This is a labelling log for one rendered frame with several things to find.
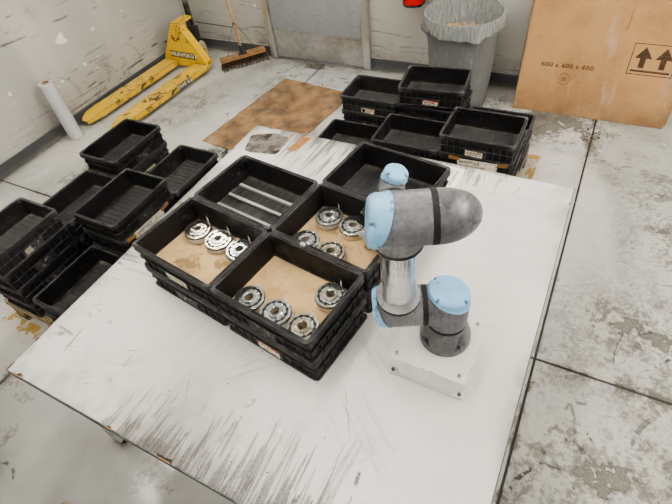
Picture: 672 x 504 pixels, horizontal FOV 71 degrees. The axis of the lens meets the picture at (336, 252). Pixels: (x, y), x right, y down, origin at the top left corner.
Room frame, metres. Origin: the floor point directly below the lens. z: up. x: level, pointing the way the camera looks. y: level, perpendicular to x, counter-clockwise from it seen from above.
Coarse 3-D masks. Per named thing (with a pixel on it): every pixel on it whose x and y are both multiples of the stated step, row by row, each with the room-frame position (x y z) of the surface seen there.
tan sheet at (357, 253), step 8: (344, 216) 1.33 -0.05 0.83; (312, 224) 1.32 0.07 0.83; (320, 232) 1.27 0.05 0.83; (328, 232) 1.26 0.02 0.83; (336, 232) 1.25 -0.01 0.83; (320, 240) 1.22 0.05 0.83; (328, 240) 1.22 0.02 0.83; (336, 240) 1.21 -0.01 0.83; (344, 240) 1.21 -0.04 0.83; (360, 240) 1.19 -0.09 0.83; (352, 248) 1.16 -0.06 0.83; (360, 248) 1.15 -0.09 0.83; (368, 248) 1.15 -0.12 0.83; (352, 256) 1.12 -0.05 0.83; (360, 256) 1.12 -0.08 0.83; (368, 256) 1.11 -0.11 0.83; (360, 264) 1.08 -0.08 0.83; (368, 264) 1.07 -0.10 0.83
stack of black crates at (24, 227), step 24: (0, 216) 2.02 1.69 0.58; (24, 216) 2.10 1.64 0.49; (48, 216) 1.94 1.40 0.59; (0, 240) 1.94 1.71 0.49; (24, 240) 1.81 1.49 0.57; (48, 240) 1.88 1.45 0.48; (72, 240) 1.97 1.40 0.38; (0, 264) 1.69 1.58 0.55; (24, 264) 1.75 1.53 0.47; (48, 264) 1.82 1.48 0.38; (0, 288) 1.76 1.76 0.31; (24, 288) 1.68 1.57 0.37
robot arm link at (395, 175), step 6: (384, 168) 1.09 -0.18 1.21; (390, 168) 1.09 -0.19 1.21; (396, 168) 1.09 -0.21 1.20; (402, 168) 1.09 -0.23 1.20; (384, 174) 1.07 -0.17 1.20; (390, 174) 1.07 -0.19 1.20; (396, 174) 1.07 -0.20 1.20; (402, 174) 1.07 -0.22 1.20; (384, 180) 1.07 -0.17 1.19; (390, 180) 1.05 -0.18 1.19; (396, 180) 1.05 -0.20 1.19; (402, 180) 1.05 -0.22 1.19; (378, 186) 1.09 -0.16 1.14; (384, 186) 1.06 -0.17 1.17; (390, 186) 1.05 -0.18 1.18; (396, 186) 1.04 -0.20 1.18; (402, 186) 1.05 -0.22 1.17
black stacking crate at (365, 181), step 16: (352, 160) 1.57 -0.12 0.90; (368, 160) 1.63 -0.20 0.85; (384, 160) 1.58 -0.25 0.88; (400, 160) 1.53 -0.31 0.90; (336, 176) 1.49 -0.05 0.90; (352, 176) 1.57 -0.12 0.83; (368, 176) 1.55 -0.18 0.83; (416, 176) 1.48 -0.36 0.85; (432, 176) 1.43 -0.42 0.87; (368, 192) 1.45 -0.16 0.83
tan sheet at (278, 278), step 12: (276, 264) 1.14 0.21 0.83; (288, 264) 1.13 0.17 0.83; (264, 276) 1.09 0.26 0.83; (276, 276) 1.09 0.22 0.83; (288, 276) 1.08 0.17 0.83; (300, 276) 1.07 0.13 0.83; (312, 276) 1.06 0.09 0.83; (264, 288) 1.04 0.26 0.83; (276, 288) 1.03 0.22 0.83; (288, 288) 1.02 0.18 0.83; (300, 288) 1.02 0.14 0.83; (312, 288) 1.01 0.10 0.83; (288, 300) 0.97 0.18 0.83; (300, 300) 0.97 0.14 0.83; (312, 300) 0.96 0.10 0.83; (300, 312) 0.92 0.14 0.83
